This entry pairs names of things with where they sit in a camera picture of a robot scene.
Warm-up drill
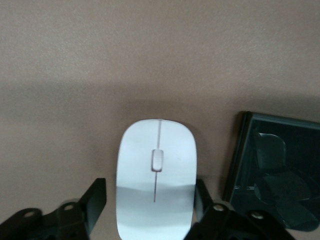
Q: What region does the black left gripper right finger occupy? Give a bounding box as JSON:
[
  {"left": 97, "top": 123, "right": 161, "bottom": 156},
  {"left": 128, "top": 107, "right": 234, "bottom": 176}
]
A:
[{"left": 184, "top": 178, "right": 296, "bottom": 240}]

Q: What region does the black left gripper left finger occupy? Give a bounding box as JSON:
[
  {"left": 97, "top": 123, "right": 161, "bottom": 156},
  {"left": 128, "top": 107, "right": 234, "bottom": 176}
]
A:
[{"left": 0, "top": 177, "right": 107, "bottom": 240}]

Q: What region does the white wireless computer mouse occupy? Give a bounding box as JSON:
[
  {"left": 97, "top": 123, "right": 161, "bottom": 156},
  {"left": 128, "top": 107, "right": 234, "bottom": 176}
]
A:
[{"left": 115, "top": 118, "right": 198, "bottom": 240}]

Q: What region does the black glossy tray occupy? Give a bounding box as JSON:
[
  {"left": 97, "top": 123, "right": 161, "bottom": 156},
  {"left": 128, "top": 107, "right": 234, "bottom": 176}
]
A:
[{"left": 222, "top": 111, "right": 320, "bottom": 232}]

